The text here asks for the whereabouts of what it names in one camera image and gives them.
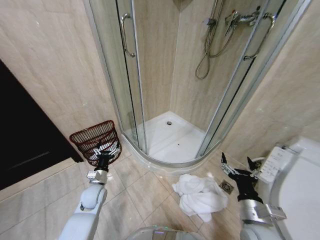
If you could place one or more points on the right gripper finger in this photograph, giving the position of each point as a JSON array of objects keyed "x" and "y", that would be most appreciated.
[
  {"x": 252, "y": 165},
  {"x": 226, "y": 167}
]

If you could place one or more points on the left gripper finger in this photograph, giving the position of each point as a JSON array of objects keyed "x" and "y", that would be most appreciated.
[
  {"x": 115, "y": 151},
  {"x": 97, "y": 151}
]

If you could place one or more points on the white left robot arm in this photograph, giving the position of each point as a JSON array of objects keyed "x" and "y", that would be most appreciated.
[{"x": 85, "y": 215}]

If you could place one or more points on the dark red wicker hamper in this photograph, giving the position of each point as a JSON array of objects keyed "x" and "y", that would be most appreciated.
[{"x": 87, "y": 140}]

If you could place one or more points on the white crumpled towel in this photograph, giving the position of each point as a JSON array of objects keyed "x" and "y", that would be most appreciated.
[{"x": 200, "y": 197}]

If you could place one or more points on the square metal floor drain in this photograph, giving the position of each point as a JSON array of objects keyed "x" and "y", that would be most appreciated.
[{"x": 226, "y": 186}]

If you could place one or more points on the white toilet control panel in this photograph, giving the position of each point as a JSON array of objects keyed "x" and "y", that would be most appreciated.
[{"x": 275, "y": 163}]

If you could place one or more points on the white toilet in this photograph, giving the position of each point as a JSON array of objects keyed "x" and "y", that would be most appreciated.
[{"x": 302, "y": 190}]

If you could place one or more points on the white shower tray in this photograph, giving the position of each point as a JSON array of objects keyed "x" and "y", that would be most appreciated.
[{"x": 172, "y": 142}]

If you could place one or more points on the round shower tray drain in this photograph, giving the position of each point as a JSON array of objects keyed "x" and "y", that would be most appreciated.
[{"x": 169, "y": 122}]

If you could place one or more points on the dark wooden door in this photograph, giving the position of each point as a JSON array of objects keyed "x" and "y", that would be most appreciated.
[{"x": 27, "y": 135}]

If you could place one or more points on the curved glass shower door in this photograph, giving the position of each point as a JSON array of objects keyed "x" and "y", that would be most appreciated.
[
  {"x": 240, "y": 87},
  {"x": 112, "y": 75}
]

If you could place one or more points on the white robot front shell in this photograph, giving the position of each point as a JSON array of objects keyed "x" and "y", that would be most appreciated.
[{"x": 162, "y": 232}]

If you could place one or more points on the chrome shower mixer tap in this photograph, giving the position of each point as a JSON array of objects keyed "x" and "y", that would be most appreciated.
[{"x": 240, "y": 18}]

